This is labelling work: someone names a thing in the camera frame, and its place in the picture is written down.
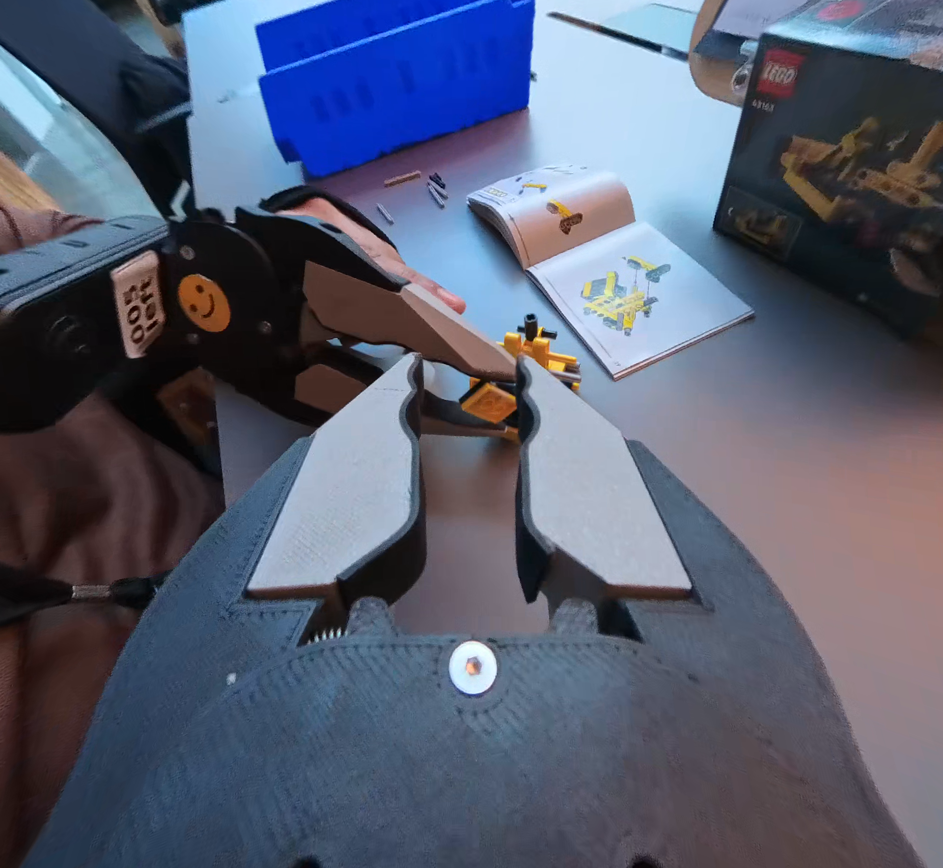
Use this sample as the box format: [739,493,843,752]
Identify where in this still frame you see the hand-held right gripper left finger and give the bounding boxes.
[247,354,427,604]

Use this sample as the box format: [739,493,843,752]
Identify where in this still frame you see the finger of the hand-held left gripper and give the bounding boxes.
[301,260,518,379]
[293,363,519,442]

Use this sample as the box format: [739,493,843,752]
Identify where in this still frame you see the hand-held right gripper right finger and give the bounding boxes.
[514,356,693,604]

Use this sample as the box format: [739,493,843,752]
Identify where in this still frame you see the yellow lego vehicle model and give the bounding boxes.
[460,314,584,445]

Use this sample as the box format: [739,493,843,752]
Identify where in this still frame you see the dark grey lego pins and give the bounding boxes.
[374,171,450,225]

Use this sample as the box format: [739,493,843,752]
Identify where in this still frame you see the lego instruction booklet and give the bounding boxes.
[466,163,756,381]

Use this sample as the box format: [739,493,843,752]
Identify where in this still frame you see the dark lego set box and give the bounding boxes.
[712,0,943,347]

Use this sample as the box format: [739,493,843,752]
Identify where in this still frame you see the person's left hand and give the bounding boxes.
[261,186,467,316]

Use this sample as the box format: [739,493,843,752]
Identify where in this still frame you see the blue plastic bin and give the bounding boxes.
[254,0,517,73]
[258,0,537,180]

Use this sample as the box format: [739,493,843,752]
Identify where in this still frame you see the black office chair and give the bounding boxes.
[0,0,194,221]

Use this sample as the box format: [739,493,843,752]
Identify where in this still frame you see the person's brown shirt torso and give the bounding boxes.
[0,396,225,868]

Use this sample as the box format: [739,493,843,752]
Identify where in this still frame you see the round wooden display board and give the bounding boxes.
[689,0,943,108]

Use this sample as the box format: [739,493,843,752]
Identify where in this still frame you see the black lanyard strap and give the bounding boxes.
[0,564,162,626]

